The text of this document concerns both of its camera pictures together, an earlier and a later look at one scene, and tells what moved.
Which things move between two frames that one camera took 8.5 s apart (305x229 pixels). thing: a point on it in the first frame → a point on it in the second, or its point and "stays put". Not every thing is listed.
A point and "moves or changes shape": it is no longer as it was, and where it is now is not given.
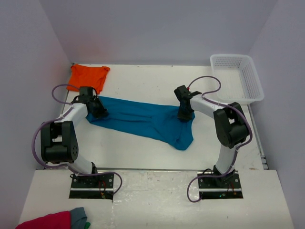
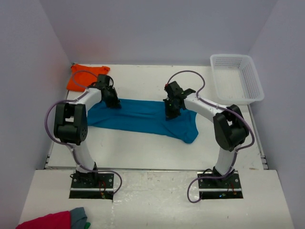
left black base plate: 100,186 stays put
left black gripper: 102,112 → 115,103
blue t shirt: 159,123 moves or changes shape
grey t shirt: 78,218 stays put
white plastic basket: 239,81 stays put
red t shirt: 57,220 stays put
